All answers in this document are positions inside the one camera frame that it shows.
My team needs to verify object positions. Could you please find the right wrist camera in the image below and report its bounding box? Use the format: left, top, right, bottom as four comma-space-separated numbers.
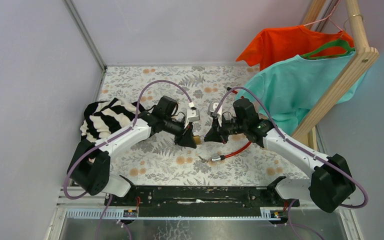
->
207, 102, 223, 118

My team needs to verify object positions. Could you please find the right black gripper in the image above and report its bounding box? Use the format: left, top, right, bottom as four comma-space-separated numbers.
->
202, 114, 246, 145

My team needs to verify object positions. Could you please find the floral patterned mat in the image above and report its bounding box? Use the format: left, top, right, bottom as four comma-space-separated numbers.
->
98, 66, 306, 186

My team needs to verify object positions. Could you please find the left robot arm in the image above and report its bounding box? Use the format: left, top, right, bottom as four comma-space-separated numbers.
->
64, 96, 200, 206

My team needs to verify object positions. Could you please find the red cable lock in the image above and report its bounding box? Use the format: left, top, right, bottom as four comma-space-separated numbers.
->
210, 86, 253, 163

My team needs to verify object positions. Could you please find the black white striped cloth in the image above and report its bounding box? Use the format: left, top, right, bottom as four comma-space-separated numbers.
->
80, 98, 137, 143

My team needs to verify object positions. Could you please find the wooden clothes rack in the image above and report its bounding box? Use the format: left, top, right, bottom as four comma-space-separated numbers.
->
259, 0, 380, 153

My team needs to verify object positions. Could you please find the teal t-shirt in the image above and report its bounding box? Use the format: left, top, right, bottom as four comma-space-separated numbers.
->
235, 53, 354, 135

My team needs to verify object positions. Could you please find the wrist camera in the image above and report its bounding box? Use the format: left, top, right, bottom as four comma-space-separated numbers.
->
207, 102, 223, 118
184, 102, 200, 127

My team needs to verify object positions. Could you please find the green clothes hanger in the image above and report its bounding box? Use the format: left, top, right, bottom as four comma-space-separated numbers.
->
299, 38, 356, 61

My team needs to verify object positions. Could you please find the orange t-shirt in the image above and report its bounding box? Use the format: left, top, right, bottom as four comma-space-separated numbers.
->
236, 25, 355, 70

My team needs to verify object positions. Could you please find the pink clothes hanger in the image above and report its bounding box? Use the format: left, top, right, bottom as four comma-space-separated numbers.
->
301, 0, 341, 32

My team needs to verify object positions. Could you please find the large brass padlock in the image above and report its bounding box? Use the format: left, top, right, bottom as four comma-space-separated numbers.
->
192, 135, 205, 146

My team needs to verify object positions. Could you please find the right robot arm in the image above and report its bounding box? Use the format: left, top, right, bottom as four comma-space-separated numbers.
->
204, 98, 356, 213

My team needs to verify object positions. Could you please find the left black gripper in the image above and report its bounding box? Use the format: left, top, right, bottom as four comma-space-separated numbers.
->
163, 116, 198, 149

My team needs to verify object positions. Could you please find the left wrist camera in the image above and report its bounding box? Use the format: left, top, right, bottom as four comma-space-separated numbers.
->
184, 102, 200, 127

